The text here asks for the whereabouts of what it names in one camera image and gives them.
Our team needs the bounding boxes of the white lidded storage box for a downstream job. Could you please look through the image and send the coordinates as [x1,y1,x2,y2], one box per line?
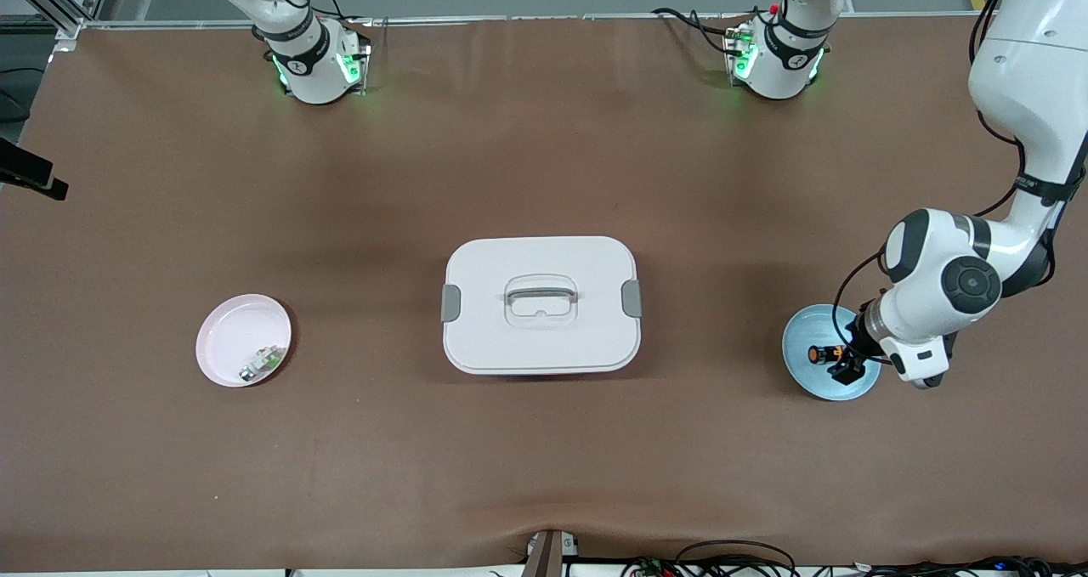
[440,235,644,376]

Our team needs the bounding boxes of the light blue round plate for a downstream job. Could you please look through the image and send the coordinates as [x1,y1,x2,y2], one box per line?
[781,303,883,402]

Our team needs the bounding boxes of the pink round plate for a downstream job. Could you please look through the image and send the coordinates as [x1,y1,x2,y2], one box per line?
[195,293,293,388]

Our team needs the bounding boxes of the brown table cover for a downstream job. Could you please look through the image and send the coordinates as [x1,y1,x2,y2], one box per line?
[0,14,1088,574]

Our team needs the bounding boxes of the aluminium frame post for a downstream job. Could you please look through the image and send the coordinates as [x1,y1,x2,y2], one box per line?
[0,0,116,44]

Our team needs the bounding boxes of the black cable bundle with connectors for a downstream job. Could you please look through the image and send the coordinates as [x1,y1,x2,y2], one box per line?
[620,540,1088,577]

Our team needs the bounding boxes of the front camera mount bracket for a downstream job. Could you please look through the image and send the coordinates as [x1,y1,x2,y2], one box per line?
[520,528,581,577]

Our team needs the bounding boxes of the black cables at arm base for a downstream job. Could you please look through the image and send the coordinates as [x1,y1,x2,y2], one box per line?
[651,6,749,58]

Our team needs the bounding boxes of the silver table edge rail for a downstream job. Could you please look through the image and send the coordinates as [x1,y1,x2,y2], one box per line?
[81,9,987,32]

